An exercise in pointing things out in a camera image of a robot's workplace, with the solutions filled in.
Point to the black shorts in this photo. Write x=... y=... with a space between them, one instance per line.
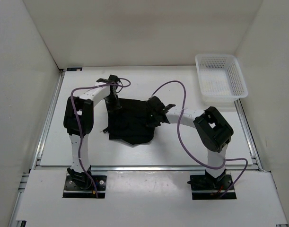
x=129 y=123

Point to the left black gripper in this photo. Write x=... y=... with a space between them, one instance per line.
x=112 y=109

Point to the aluminium front rail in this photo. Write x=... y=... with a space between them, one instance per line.
x=149 y=168

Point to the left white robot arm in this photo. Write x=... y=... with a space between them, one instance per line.
x=79 y=121

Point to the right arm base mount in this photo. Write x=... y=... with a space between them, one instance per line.
x=204 y=188

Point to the aluminium right rail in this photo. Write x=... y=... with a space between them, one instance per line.
x=248 y=134

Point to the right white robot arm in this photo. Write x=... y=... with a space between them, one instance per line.
x=213 y=130

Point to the white plastic mesh basket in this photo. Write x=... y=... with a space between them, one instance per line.
x=220 y=78

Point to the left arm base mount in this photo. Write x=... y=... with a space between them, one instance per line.
x=79 y=185

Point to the aluminium rail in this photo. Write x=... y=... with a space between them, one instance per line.
x=248 y=134
x=149 y=168
x=36 y=153

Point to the aluminium left rail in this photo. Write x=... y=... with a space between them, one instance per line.
x=36 y=153

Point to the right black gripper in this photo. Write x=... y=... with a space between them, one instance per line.
x=149 y=123

